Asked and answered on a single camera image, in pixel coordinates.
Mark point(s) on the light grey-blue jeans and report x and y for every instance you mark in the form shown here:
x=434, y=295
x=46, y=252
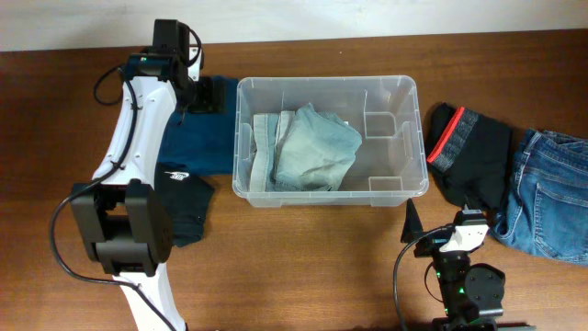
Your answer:
x=302, y=150

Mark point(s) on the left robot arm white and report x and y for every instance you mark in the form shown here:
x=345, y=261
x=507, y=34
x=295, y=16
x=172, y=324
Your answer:
x=122, y=222

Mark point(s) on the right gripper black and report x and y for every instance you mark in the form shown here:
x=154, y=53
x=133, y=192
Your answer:
x=409, y=229

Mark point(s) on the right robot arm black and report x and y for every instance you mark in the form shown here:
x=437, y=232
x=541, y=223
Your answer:
x=471, y=294

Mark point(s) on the black shorts red waistband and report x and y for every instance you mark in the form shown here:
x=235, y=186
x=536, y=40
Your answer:
x=468, y=154

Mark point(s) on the black garment with white logo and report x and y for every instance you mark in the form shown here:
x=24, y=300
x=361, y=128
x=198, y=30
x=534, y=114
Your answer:
x=186, y=199

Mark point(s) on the blue denim jeans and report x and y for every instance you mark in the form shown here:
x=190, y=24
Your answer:
x=545, y=214

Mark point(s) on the clear plastic storage bin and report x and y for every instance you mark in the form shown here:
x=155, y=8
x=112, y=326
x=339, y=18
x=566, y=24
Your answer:
x=390, y=165

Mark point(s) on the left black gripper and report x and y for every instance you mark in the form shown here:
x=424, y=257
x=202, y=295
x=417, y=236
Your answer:
x=201, y=100

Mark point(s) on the dark blue garment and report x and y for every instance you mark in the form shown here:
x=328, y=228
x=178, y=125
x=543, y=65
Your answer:
x=202, y=143

